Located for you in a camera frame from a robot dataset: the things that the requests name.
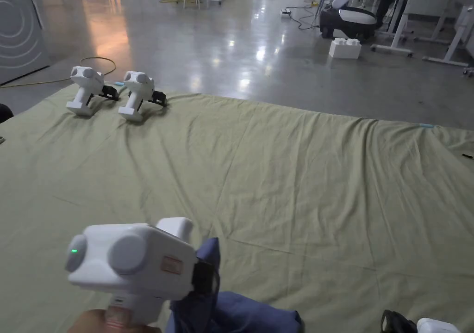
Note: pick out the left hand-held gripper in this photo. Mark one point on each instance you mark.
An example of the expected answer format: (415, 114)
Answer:
(129, 259)

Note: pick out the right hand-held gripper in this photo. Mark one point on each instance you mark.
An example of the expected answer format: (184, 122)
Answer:
(437, 327)

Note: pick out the dark blue garment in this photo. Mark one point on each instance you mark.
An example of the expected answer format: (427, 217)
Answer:
(240, 314)

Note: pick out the person's left hand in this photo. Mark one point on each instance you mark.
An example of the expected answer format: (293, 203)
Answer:
(100, 322)

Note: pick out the spare white hand-held gripper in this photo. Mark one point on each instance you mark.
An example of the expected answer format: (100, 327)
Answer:
(137, 92)
(87, 85)

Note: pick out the white foam block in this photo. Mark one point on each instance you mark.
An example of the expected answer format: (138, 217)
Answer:
(344, 49)

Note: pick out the white power strip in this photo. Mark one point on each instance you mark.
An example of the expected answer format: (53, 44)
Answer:
(286, 12)

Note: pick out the white and black robot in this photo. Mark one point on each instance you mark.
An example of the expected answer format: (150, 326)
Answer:
(351, 16)

